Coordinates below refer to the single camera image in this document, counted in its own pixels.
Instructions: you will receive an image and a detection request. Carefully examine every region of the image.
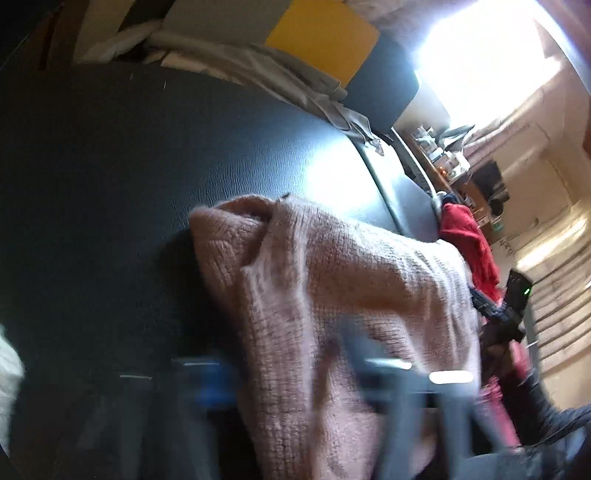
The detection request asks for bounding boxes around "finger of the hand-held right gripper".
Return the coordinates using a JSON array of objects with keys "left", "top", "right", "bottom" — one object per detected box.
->
[{"left": 468, "top": 286, "right": 506, "bottom": 324}]

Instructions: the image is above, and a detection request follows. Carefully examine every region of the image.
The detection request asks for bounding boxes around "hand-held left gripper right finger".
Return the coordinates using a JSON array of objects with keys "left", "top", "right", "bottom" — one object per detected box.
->
[{"left": 339, "top": 323, "right": 513, "bottom": 480}]

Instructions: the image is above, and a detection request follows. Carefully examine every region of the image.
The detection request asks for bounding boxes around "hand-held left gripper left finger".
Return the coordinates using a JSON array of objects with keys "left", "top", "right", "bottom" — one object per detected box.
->
[{"left": 78, "top": 355, "right": 243, "bottom": 480}]

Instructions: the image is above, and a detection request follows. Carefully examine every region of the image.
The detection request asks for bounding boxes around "red sweater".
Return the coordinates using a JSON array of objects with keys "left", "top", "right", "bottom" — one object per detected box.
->
[{"left": 438, "top": 202, "right": 503, "bottom": 303}]

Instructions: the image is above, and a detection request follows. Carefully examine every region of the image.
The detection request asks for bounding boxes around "person's right forearm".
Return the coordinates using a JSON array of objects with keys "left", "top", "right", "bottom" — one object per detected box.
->
[{"left": 501, "top": 369, "right": 591, "bottom": 480}]

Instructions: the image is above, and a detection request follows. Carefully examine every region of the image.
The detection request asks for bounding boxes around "striped beige curtain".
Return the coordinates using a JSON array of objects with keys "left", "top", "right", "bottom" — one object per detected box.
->
[{"left": 517, "top": 203, "right": 591, "bottom": 402}]

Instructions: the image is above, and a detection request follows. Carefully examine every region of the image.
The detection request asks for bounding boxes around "black monitor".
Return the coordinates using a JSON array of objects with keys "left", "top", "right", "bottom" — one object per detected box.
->
[{"left": 473, "top": 161, "right": 504, "bottom": 195}]

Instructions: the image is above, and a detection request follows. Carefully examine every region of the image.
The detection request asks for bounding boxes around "wooden desk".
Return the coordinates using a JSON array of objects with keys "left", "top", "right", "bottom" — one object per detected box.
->
[{"left": 416, "top": 152, "right": 467, "bottom": 195}]

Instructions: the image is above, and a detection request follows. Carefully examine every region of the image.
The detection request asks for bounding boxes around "white cloth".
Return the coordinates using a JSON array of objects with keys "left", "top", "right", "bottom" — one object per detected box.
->
[{"left": 0, "top": 323, "right": 26, "bottom": 435}]

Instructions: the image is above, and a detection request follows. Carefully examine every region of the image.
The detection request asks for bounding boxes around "pink patterned curtain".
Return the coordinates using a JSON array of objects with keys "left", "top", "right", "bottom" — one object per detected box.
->
[{"left": 351, "top": 0, "right": 462, "bottom": 33}]

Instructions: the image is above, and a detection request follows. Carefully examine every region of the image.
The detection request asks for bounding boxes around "grey garment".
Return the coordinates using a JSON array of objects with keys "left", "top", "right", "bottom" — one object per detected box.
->
[{"left": 143, "top": 32, "right": 389, "bottom": 155}]

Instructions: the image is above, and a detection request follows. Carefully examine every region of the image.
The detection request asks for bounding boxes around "grey yellow blue sofa backrest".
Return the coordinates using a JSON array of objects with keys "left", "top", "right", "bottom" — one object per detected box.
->
[{"left": 117, "top": 0, "right": 421, "bottom": 127}]

